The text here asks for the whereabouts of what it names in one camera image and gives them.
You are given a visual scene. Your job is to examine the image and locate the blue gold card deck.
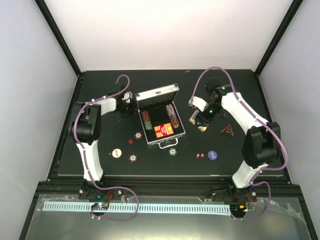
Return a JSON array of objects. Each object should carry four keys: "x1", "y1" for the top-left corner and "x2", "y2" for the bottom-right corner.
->
[{"x1": 189, "y1": 110, "x2": 208, "y2": 132}]

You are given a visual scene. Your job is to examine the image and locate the aluminium poker case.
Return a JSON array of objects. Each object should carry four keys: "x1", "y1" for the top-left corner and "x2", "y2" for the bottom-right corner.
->
[{"x1": 135, "y1": 83, "x2": 186, "y2": 149}]

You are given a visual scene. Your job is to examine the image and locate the red die pair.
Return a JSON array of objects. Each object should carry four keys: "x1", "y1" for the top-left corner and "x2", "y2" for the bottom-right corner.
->
[{"x1": 196, "y1": 153, "x2": 205, "y2": 159}]

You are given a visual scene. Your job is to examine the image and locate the red orange card deck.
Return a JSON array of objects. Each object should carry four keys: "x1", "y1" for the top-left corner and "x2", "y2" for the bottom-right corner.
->
[{"x1": 154, "y1": 123, "x2": 174, "y2": 139}]

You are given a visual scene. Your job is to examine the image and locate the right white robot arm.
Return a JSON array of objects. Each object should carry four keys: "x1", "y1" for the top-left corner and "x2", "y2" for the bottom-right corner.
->
[{"x1": 188, "y1": 82, "x2": 288, "y2": 202}]

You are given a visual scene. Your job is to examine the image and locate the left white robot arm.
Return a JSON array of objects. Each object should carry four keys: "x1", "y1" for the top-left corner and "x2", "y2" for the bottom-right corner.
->
[{"x1": 68, "y1": 84, "x2": 136, "y2": 200}]

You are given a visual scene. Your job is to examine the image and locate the red black chip stack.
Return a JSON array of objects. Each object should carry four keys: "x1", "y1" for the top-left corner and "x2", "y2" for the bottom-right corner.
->
[{"x1": 141, "y1": 111, "x2": 151, "y2": 123}]

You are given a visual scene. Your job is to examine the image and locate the red triangular marker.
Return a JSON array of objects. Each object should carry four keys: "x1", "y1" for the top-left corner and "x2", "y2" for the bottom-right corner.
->
[{"x1": 220, "y1": 124, "x2": 234, "y2": 137}]

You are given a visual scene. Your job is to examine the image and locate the orange black chip stack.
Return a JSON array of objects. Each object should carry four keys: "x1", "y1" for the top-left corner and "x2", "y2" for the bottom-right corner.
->
[{"x1": 170, "y1": 118, "x2": 180, "y2": 129}]

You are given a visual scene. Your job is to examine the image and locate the purple chip stack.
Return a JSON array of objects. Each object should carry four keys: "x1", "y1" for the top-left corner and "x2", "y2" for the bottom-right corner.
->
[{"x1": 169, "y1": 113, "x2": 177, "y2": 120}]

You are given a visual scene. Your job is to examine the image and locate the blue orange chip stack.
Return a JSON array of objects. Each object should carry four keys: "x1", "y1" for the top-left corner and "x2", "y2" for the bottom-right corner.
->
[{"x1": 165, "y1": 104, "x2": 175, "y2": 116}]

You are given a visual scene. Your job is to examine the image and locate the purple round button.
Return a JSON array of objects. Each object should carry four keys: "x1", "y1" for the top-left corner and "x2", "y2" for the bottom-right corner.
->
[{"x1": 207, "y1": 150, "x2": 218, "y2": 161}]

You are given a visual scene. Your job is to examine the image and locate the white dealer button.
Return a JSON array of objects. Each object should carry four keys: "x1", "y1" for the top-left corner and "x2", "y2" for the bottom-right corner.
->
[{"x1": 111, "y1": 148, "x2": 122, "y2": 158}]

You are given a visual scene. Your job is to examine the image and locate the green poker chip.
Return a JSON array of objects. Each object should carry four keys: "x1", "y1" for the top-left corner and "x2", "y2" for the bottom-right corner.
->
[{"x1": 168, "y1": 148, "x2": 177, "y2": 156}]

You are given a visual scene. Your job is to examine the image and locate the red black poker chip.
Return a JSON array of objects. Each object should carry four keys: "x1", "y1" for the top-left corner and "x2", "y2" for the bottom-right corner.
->
[{"x1": 129, "y1": 154, "x2": 138, "y2": 163}]

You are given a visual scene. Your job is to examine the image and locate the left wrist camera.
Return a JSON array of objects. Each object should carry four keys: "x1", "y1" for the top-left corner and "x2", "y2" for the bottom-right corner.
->
[{"x1": 122, "y1": 91, "x2": 133, "y2": 102}]

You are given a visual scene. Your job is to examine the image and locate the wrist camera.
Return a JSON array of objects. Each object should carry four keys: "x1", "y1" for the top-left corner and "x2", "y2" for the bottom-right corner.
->
[
  {"x1": 188, "y1": 96, "x2": 208, "y2": 112},
  {"x1": 122, "y1": 91, "x2": 133, "y2": 102}
]

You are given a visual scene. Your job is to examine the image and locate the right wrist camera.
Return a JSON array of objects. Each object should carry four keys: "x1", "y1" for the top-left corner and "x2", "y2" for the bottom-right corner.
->
[{"x1": 188, "y1": 96, "x2": 208, "y2": 112}]

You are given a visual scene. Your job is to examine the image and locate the white slotted cable duct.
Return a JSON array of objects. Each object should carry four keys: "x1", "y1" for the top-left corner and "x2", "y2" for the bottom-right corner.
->
[{"x1": 42, "y1": 201, "x2": 231, "y2": 216}]

